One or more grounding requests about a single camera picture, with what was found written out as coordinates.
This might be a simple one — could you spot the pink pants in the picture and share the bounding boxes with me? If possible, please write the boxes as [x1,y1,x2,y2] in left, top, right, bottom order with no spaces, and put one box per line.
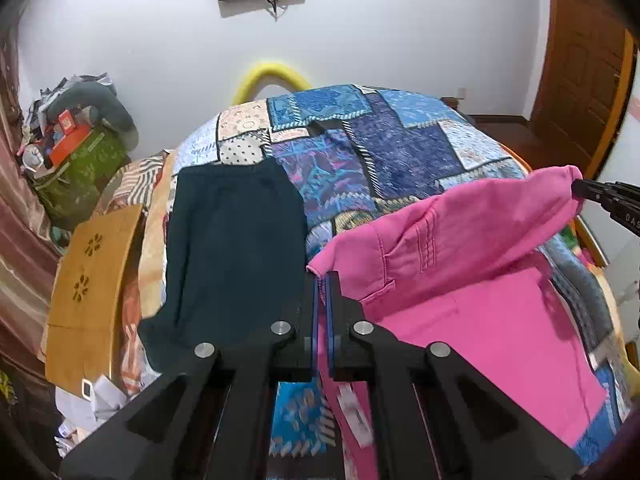
[307,164,609,480]

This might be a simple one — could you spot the brown wooden door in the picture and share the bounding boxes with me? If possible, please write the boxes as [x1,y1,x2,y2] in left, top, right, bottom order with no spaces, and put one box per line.
[532,0,636,178]

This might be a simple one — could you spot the wooden bedside board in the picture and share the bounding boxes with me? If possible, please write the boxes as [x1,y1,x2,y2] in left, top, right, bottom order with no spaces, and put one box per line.
[44,205,142,396]

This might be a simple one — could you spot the dark teal folded garment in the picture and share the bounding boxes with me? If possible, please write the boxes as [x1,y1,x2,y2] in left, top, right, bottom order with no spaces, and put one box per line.
[138,158,307,373]

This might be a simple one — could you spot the striped pink curtain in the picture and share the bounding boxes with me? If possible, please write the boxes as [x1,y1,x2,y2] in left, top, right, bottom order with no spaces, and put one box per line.
[1,32,60,375]

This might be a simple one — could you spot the blue patchwork bedspread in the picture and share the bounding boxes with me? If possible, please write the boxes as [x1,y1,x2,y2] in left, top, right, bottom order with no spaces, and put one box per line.
[119,82,634,480]

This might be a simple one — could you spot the green storage bag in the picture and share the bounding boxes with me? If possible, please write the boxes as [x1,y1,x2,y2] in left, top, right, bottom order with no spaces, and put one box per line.
[32,126,129,231]

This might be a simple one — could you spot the orange box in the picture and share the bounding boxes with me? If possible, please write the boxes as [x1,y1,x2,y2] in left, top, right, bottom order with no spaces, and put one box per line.
[49,124,92,167]

